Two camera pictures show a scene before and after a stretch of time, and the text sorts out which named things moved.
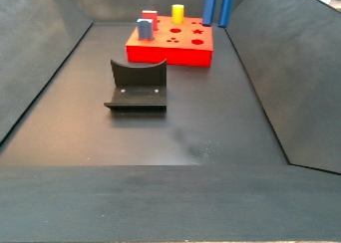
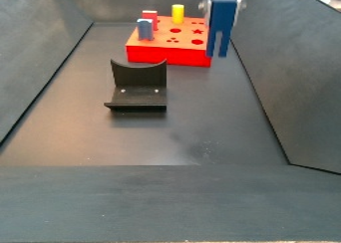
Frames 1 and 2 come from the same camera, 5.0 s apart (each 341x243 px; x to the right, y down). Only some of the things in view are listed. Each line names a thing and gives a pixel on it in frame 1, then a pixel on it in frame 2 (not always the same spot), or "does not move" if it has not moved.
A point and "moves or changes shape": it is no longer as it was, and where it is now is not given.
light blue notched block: (146, 29) does not move
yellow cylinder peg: (177, 13) does not move
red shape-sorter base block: (182, 44) does not move
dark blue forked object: (209, 6) moves or changes shape
